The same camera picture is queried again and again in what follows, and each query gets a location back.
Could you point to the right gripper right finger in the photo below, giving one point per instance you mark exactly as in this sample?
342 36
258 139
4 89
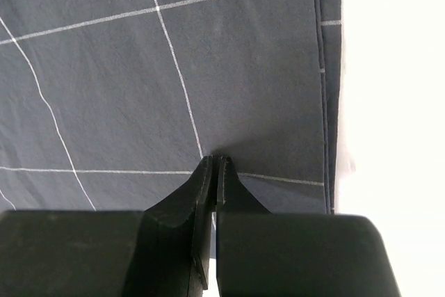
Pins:
259 253

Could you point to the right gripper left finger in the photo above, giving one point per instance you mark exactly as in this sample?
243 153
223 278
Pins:
172 252

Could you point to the dark grey checked cloth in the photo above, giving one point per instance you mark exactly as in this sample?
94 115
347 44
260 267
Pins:
111 104

